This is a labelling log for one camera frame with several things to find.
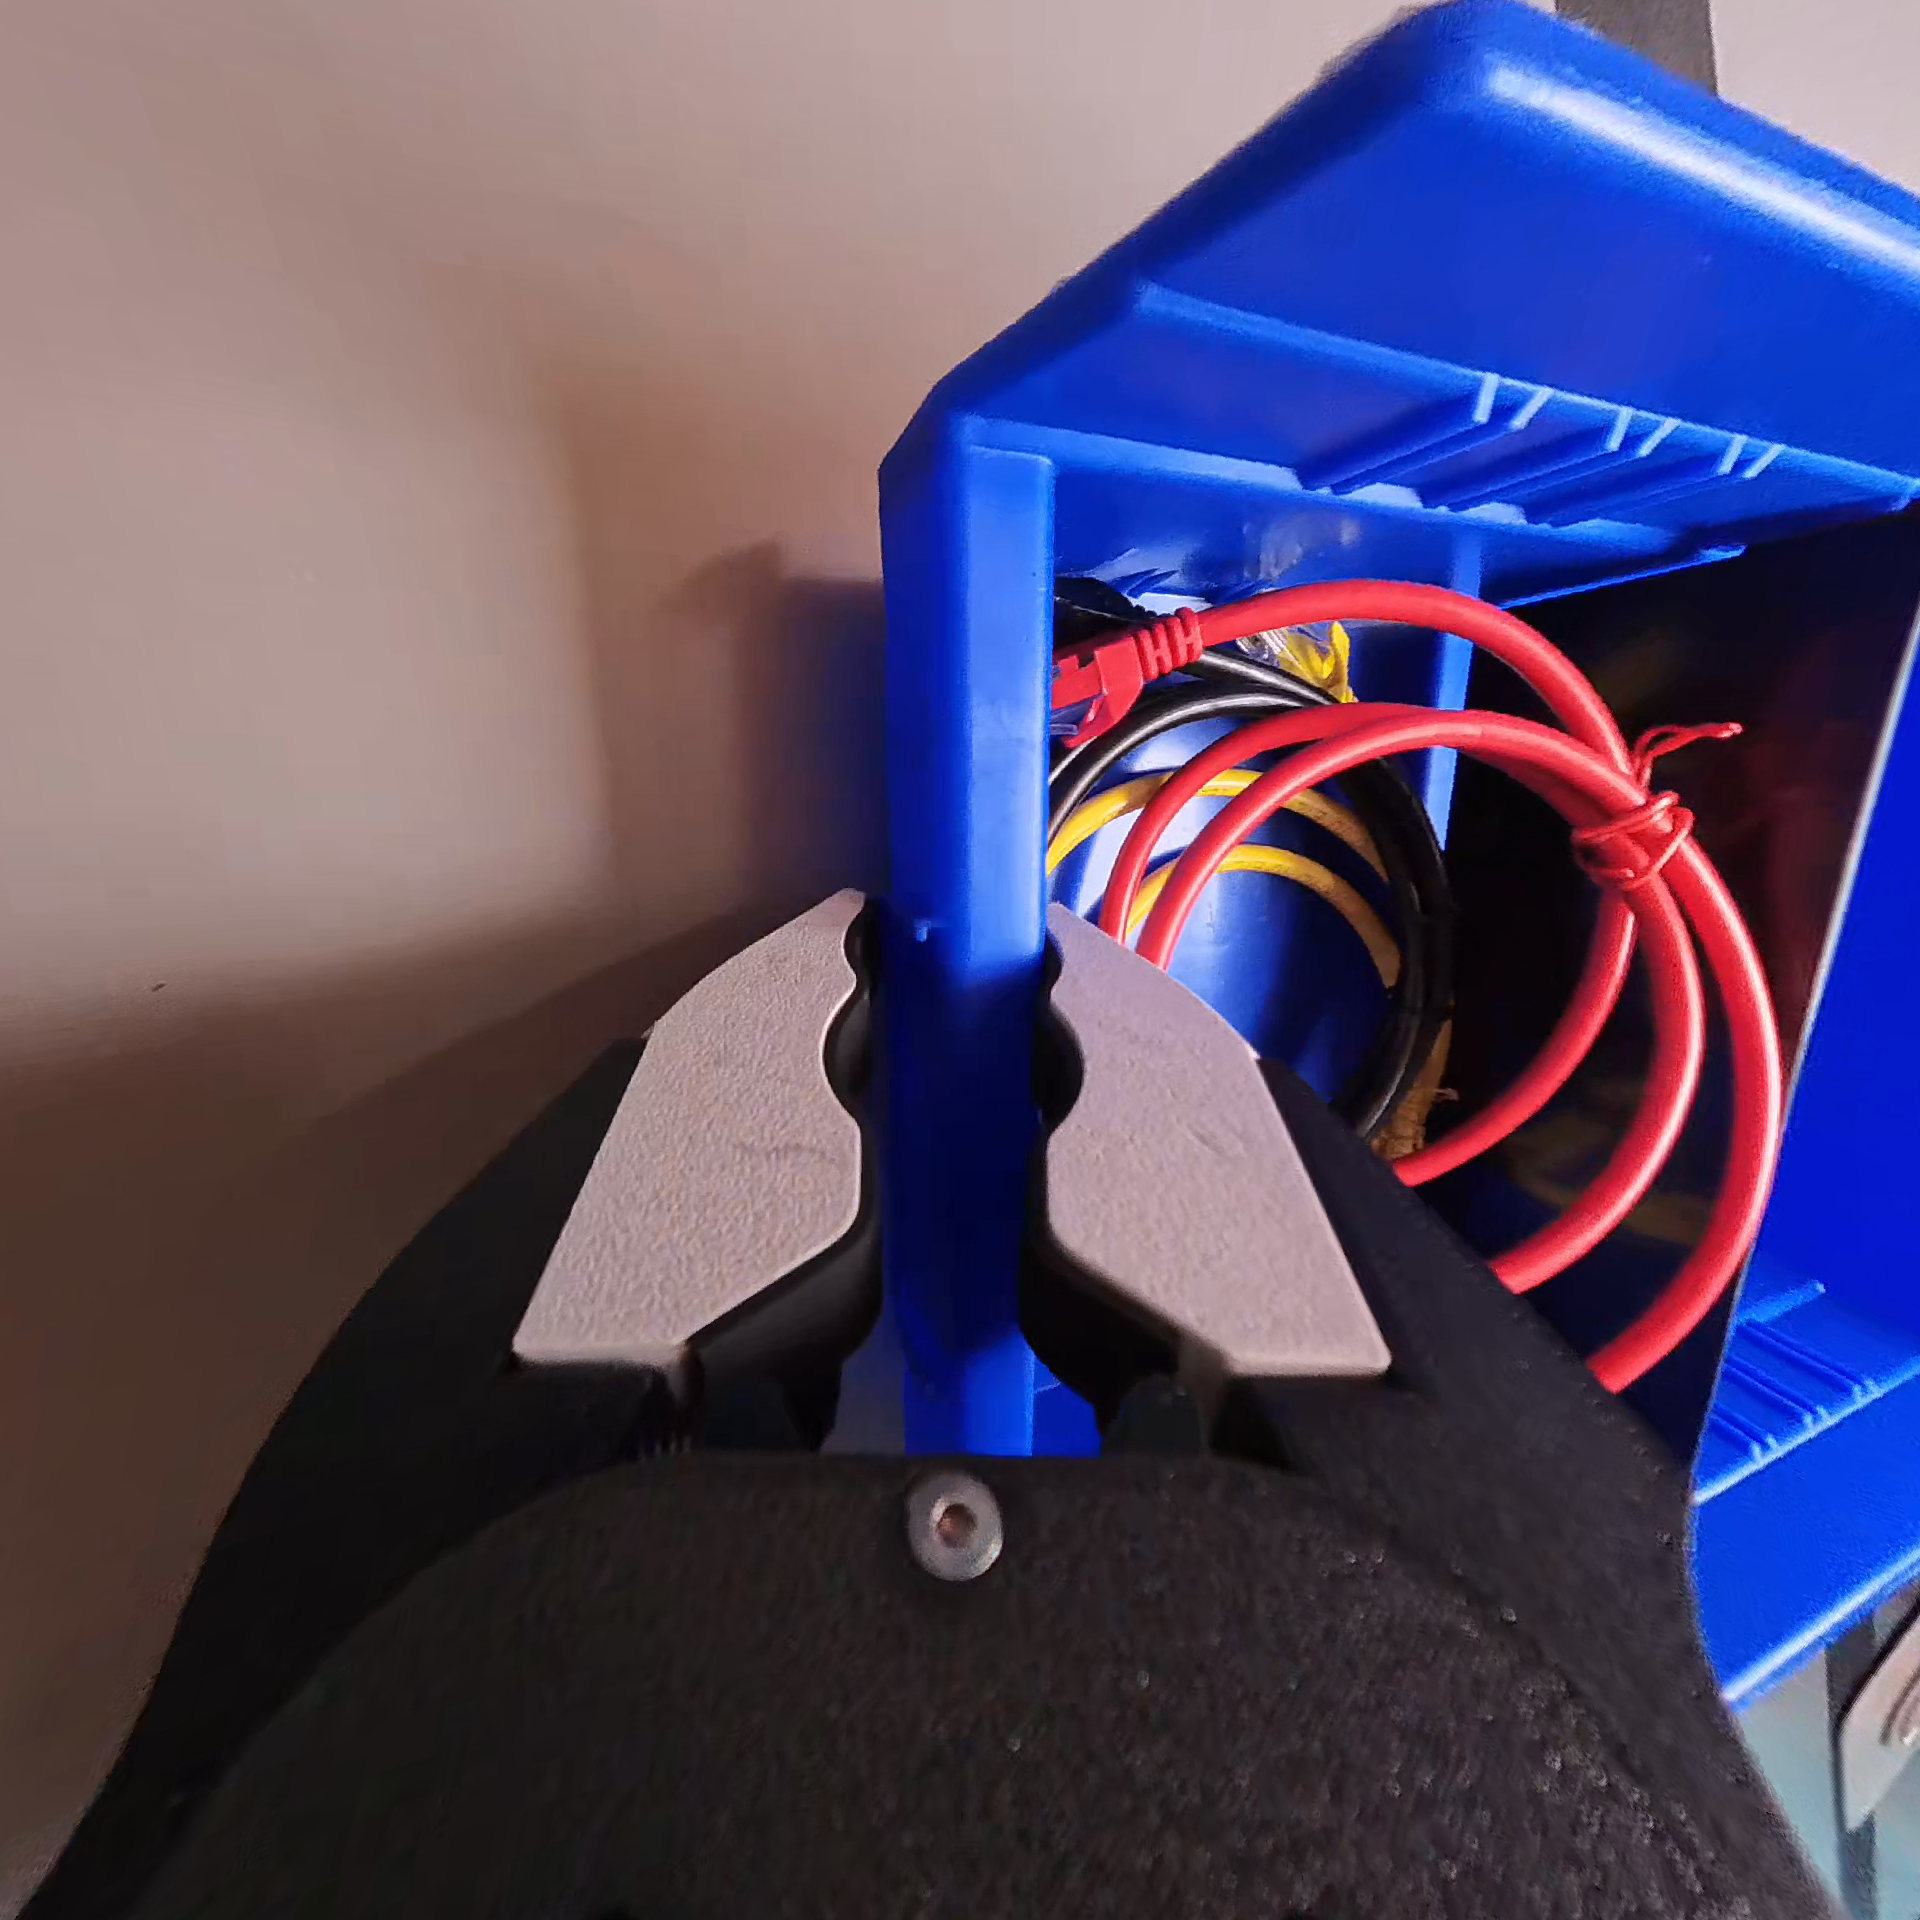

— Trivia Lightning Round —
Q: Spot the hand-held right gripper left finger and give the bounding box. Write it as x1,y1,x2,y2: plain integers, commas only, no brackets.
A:
509,888,887,1374

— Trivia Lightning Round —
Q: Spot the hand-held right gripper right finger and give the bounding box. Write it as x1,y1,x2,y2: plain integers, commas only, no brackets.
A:
1024,903,1395,1386

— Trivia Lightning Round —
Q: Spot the black ethernet cable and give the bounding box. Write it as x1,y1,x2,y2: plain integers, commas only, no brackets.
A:
1045,575,1458,1142

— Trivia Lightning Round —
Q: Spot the red ethernet cable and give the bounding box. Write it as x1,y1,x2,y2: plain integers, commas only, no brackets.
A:
1048,580,1788,1398

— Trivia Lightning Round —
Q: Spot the blue plastic bin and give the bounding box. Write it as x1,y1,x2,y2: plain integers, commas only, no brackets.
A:
879,0,1920,1712

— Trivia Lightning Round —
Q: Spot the black bin divider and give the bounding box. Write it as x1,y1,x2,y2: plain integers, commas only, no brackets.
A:
1417,508,1920,1248

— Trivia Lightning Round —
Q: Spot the yellow ethernet cable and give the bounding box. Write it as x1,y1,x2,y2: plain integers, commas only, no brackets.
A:
1045,622,1458,1166

